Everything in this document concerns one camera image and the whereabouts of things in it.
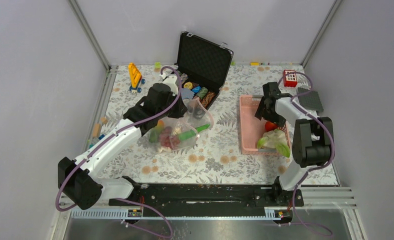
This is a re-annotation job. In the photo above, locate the small white toy dumpling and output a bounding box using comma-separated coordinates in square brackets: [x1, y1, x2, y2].
[171, 121, 183, 136]

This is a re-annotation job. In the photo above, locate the green orange toy mango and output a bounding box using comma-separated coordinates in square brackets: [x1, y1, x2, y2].
[148, 120, 165, 143]

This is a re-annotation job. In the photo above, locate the clear pink zip top bag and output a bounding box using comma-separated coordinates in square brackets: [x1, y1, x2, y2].
[148, 99, 214, 153]

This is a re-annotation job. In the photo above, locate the red toy grape bunch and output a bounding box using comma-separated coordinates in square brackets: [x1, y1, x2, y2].
[158, 126, 181, 150]

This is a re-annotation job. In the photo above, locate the green toy pepper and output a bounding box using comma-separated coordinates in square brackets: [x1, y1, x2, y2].
[178, 123, 211, 142]

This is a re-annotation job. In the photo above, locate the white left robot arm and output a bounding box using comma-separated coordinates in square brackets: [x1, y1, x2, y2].
[55, 83, 187, 212]

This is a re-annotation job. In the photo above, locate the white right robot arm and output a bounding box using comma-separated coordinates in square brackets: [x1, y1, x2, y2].
[255, 81, 335, 206]

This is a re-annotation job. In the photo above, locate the pink plastic basket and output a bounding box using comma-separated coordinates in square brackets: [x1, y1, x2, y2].
[238, 95, 281, 157]

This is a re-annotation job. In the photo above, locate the yellow toy ladder cart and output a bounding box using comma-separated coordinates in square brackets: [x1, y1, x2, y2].
[128, 62, 146, 93]

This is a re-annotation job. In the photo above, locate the small green block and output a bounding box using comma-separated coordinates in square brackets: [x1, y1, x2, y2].
[154, 62, 162, 69]

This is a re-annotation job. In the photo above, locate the red toy block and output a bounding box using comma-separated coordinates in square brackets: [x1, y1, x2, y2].
[282, 69, 298, 88]

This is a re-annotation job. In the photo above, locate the green toy leaf vegetable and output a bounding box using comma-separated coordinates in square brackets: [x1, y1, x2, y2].
[275, 142, 291, 158]

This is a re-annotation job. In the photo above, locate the grey building baseplate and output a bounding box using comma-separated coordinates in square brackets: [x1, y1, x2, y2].
[297, 87, 324, 113]

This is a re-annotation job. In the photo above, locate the black poker chip case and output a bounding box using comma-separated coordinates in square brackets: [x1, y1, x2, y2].
[175, 31, 234, 110]

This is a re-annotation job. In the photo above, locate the blue toy block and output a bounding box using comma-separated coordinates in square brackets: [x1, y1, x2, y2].
[88, 134, 105, 149]

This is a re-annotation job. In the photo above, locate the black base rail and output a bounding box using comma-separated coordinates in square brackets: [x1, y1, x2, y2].
[128, 183, 304, 218]

